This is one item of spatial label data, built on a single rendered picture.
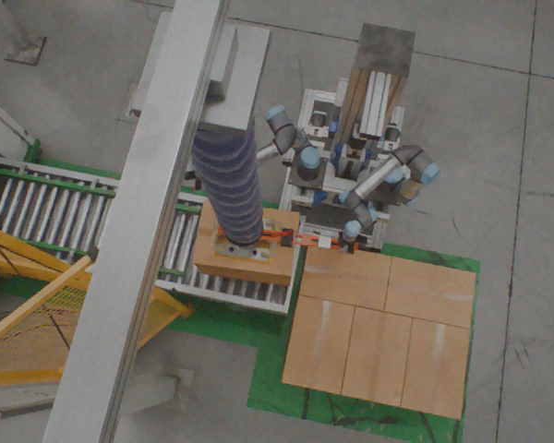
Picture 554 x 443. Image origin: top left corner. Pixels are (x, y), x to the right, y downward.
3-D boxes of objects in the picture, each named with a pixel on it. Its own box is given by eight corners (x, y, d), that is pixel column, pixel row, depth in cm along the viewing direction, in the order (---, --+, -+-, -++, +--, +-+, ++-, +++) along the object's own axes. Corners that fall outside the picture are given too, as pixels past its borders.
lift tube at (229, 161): (210, 229, 248) (147, 105, 128) (222, 185, 254) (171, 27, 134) (258, 238, 247) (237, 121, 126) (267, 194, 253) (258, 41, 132)
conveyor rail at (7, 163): (7, 172, 384) (-6, 162, 365) (9, 165, 385) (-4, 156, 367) (299, 229, 372) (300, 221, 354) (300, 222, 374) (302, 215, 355)
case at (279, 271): (202, 273, 337) (192, 262, 298) (211, 218, 347) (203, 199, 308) (290, 286, 335) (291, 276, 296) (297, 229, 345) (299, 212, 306)
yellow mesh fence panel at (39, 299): (107, 382, 382) (-80, 404, 179) (100, 372, 384) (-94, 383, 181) (196, 309, 397) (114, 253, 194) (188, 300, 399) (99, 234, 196)
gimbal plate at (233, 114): (135, 117, 129) (130, 108, 125) (165, 21, 137) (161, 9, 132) (247, 138, 128) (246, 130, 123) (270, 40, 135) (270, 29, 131)
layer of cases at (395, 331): (281, 380, 369) (282, 382, 331) (306, 252, 395) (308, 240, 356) (440, 413, 363) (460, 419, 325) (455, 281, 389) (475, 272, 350)
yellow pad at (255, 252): (214, 257, 299) (213, 255, 295) (217, 240, 302) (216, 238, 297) (270, 264, 298) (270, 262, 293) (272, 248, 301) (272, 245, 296)
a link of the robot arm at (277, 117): (299, 159, 310) (271, 135, 258) (288, 139, 313) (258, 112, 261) (316, 149, 307) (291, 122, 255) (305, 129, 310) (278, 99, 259)
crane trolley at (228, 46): (164, 90, 127) (156, 70, 118) (180, 38, 131) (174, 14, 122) (225, 101, 126) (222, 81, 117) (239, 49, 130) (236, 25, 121)
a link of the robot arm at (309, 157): (305, 176, 305) (306, 168, 292) (295, 158, 308) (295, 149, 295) (322, 168, 307) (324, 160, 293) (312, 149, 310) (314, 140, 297)
